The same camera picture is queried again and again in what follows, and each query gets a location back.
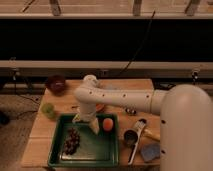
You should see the dark red grape bunch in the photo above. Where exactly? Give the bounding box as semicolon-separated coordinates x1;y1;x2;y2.
63;128;80;155

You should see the white handled spatula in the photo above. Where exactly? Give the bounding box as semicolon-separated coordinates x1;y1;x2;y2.
128;119;146;165

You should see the blue sponge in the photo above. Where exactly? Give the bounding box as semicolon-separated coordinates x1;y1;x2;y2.
141;143;160;162

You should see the metal measuring cup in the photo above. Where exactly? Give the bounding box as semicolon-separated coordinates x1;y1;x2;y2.
124;130;138;147

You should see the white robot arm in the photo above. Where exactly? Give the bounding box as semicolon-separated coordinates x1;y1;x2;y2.
74;75;213;171

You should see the green plastic tray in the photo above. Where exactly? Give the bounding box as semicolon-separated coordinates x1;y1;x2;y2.
47;114;119;168

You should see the orange fruit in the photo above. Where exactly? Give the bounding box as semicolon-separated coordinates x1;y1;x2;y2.
102;118;114;131

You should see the yellow handled brush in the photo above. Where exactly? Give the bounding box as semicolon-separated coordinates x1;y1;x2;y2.
139;119;160;141

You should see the black cable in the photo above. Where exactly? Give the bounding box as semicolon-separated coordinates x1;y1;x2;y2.
119;9;157;75

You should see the striped black red block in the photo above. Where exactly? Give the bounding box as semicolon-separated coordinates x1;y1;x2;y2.
125;108;137;116

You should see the orange bowl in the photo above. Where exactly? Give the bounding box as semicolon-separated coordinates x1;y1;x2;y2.
96;104;105;112

